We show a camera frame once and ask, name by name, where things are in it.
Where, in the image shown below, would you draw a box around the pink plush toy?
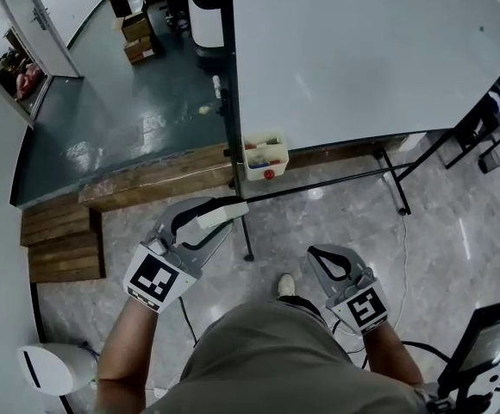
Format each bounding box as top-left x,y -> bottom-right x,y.
15,60 -> 45,101

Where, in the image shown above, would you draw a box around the whiteboard on black stand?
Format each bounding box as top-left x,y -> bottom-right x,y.
217,0 -> 500,262

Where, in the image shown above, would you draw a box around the black monitor screen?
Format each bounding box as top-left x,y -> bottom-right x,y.
437,298 -> 500,399

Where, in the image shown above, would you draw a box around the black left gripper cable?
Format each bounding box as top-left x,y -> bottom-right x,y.
178,297 -> 200,348

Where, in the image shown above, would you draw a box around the long wooden floor kerb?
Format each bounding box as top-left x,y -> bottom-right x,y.
78,134 -> 411,213

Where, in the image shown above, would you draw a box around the white whiteboard eraser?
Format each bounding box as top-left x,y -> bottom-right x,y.
197,200 -> 250,229

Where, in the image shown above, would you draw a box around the person's right forearm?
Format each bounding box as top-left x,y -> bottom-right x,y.
360,321 -> 426,391

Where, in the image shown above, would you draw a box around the black wire mesh bin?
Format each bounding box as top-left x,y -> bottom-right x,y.
478,148 -> 500,174

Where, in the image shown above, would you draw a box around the white door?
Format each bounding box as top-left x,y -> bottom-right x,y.
0,0 -> 81,79

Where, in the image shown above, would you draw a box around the person's beige shirt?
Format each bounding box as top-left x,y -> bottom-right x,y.
141,299 -> 424,414

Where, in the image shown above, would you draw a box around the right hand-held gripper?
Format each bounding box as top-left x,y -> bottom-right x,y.
306,243 -> 391,336

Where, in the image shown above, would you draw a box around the red marker pen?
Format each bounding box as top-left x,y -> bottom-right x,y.
244,137 -> 282,150

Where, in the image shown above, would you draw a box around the cream plastic holder box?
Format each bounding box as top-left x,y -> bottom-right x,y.
241,128 -> 291,183

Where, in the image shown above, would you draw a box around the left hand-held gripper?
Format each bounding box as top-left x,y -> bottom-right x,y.
122,195 -> 239,316

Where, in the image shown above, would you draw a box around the person's right pale shoe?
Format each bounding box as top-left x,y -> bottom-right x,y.
277,273 -> 298,299

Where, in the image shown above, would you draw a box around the wooden steps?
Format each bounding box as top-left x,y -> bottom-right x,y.
20,204 -> 107,285

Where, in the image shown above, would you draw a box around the person's left forearm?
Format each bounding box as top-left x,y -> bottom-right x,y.
94,304 -> 161,414

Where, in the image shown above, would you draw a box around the black frame table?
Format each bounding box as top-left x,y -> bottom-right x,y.
439,83 -> 500,170

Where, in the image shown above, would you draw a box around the person's black trousers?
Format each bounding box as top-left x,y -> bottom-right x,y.
278,294 -> 327,319

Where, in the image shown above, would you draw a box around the white cylindrical appliance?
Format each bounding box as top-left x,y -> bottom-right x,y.
16,342 -> 99,398

